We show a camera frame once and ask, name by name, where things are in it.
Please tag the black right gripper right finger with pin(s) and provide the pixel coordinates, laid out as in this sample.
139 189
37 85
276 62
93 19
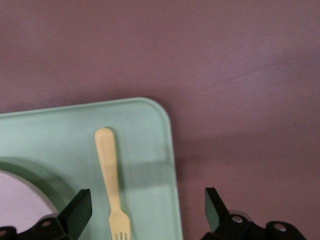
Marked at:
225 225

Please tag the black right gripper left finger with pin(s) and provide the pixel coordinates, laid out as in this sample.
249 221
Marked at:
72 217

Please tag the cream round plate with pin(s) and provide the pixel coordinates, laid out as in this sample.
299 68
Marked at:
20 200

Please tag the yellow plastic fork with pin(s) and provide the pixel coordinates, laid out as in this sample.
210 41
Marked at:
110 170

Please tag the light green rectangular tray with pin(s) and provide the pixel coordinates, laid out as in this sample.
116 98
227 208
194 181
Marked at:
62 140

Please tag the brown table mat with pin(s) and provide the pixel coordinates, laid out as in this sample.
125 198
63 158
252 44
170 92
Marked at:
200 62

